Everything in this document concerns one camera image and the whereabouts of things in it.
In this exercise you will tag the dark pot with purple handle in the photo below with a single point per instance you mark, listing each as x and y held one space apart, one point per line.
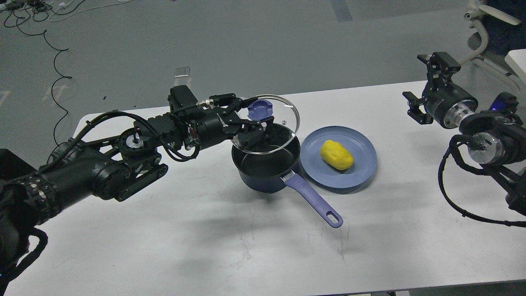
272 166

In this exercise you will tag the blue plate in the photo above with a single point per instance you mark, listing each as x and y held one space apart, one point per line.
357 144

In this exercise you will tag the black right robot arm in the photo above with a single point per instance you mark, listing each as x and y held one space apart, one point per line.
487 141

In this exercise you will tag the yellow potato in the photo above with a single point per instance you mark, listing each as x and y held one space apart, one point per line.
336 155

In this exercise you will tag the small clear floor plate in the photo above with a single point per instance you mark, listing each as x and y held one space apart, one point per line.
182 72

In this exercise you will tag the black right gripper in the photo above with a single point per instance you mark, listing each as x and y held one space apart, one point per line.
443 101

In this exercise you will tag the white table edge at right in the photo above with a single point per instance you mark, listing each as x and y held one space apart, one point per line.
516 59

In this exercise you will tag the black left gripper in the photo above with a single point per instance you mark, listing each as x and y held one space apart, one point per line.
221 122

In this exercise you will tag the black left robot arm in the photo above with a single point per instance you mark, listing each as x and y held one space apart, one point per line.
113 157

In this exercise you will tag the white office chair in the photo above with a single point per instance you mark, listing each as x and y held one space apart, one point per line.
499 28

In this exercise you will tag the black box at left edge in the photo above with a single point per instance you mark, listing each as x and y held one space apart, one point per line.
12 166

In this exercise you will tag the glass lid with purple knob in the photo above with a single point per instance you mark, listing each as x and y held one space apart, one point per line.
283 113

